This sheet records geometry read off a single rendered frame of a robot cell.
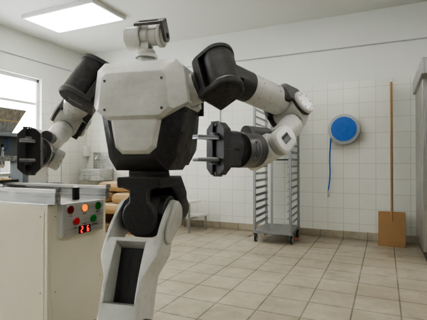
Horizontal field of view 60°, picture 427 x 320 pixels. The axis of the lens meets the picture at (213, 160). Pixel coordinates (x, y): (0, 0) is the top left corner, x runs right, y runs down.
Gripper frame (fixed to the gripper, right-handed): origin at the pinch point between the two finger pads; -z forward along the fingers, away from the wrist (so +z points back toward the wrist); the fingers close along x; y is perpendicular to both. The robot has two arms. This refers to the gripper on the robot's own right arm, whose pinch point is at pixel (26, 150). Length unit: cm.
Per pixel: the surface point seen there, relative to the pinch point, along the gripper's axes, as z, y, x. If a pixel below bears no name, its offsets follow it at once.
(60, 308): 64, 1, -64
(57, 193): 59, 0, -15
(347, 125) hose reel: 310, 320, 45
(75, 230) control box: 66, 7, -32
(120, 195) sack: 444, 40, -51
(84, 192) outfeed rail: 88, 9, -18
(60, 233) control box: 62, 1, -32
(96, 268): 80, 15, -53
